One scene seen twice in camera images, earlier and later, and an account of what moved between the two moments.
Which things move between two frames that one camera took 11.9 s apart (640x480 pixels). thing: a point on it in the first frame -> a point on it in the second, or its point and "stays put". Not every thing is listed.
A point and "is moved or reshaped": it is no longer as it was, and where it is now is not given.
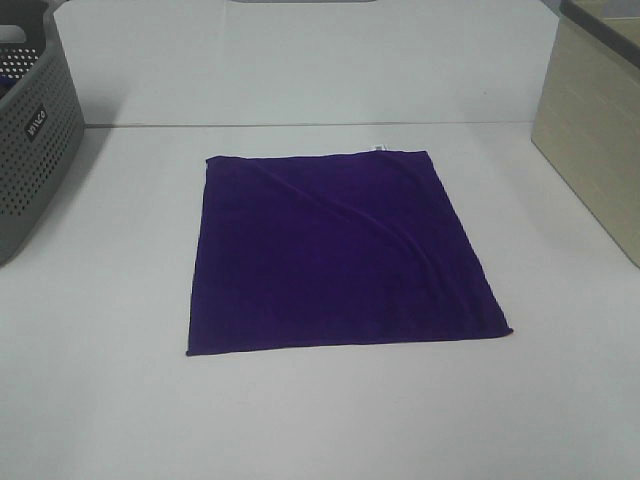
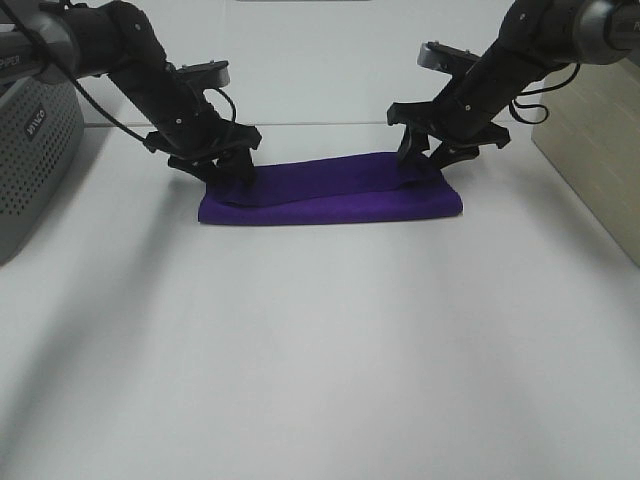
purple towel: [334, 249] is moved or reshaped
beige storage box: [588, 128] stays put
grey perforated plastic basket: [41, 122] stays put
